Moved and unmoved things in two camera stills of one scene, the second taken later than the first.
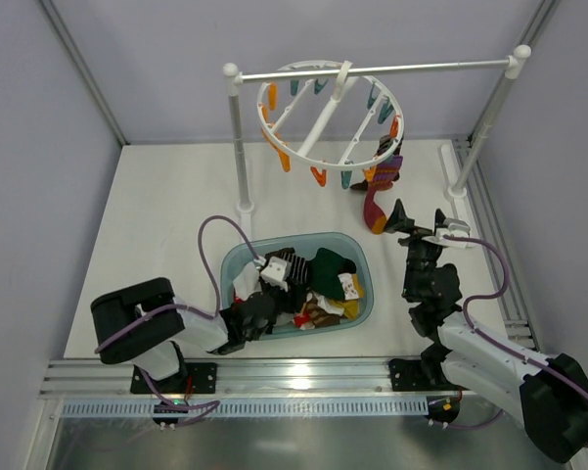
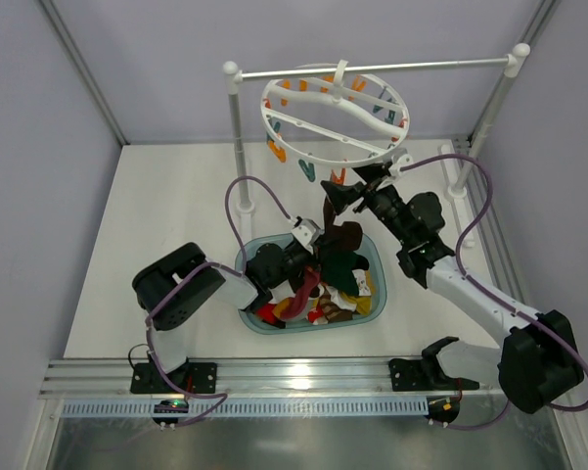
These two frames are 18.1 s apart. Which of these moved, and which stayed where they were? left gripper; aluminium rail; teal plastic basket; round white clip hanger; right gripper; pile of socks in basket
Moved: right gripper; teal plastic basket; round white clip hanger; left gripper
Stayed: aluminium rail; pile of socks in basket
